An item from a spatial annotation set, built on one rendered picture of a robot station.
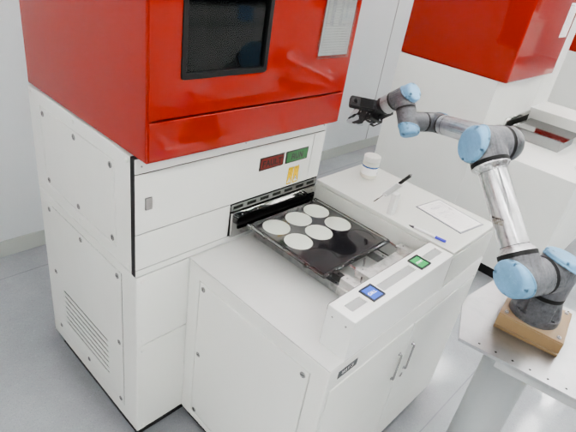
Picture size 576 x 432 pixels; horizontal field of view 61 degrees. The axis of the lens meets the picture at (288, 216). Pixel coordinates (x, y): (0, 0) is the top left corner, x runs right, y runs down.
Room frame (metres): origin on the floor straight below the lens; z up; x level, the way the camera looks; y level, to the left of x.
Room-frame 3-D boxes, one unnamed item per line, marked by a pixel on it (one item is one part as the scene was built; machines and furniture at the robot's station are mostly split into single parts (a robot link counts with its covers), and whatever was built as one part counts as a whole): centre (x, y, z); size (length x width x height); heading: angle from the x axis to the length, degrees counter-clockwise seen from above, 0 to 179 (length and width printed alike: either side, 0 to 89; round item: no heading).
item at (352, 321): (1.23, -0.36, 0.89); 0.55 x 0.09 x 0.14; 141
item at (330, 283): (1.38, -0.09, 0.84); 0.50 x 0.02 x 0.03; 51
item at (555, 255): (1.28, -0.82, 1.04); 0.13 x 0.12 x 0.14; 118
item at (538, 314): (1.28, -0.83, 0.93); 0.15 x 0.15 x 0.10
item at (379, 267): (1.35, -0.33, 0.87); 0.36 x 0.08 x 0.03; 141
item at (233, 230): (1.63, 0.05, 0.89); 0.44 x 0.02 x 0.10; 141
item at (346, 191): (1.75, -0.44, 0.89); 0.62 x 0.35 x 0.14; 51
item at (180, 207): (1.50, 0.18, 1.02); 0.82 x 0.03 x 0.40; 141
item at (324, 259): (1.51, -0.12, 0.90); 0.34 x 0.34 x 0.01; 51
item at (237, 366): (1.51, -0.25, 0.41); 0.97 x 0.64 x 0.82; 141
